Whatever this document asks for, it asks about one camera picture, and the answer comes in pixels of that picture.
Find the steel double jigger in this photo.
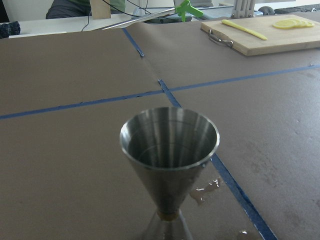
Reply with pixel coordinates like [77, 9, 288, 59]
[119, 107, 220, 240]

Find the yellow-green plastic knife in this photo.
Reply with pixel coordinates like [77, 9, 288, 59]
[221, 19, 268, 41]

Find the bamboo cutting board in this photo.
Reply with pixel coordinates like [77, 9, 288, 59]
[200, 14, 320, 56]

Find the black computer mouse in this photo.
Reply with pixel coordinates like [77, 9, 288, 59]
[258, 6, 275, 16]

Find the black keyboard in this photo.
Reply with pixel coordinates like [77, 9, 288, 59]
[274, 7, 320, 14]

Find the reacher grabber stick green handle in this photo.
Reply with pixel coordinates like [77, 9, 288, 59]
[100, 0, 203, 30]

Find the aluminium frame post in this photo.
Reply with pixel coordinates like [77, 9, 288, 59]
[231, 0, 256, 19]

